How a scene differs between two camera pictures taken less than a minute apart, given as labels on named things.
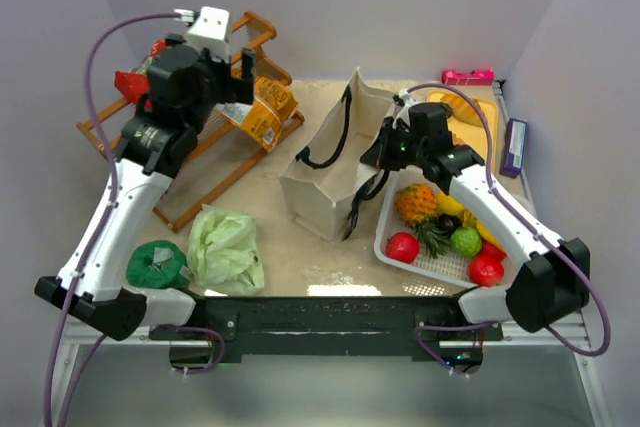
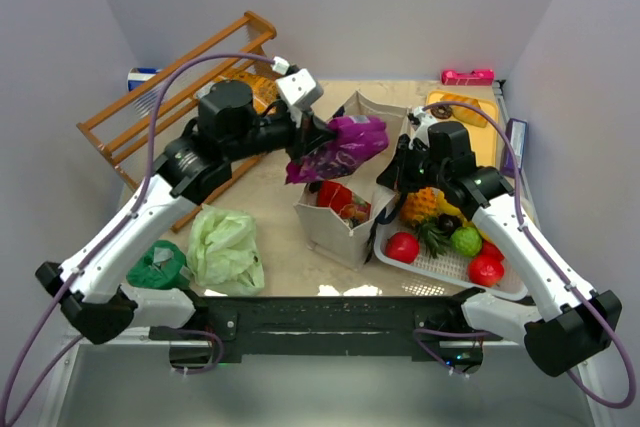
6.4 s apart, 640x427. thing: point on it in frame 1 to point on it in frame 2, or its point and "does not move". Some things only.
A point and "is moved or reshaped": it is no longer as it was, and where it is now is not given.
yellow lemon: [449, 205] does not move
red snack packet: [134, 84] to [333, 195]
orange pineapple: [417, 205] does not move
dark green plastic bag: [157, 263] does not move
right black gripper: [382, 153] to [400, 167]
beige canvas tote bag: [321, 184] is moved or reshaped
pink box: [468, 77] does not move
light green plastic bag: [222, 253] does not move
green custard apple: [465, 241] does not move
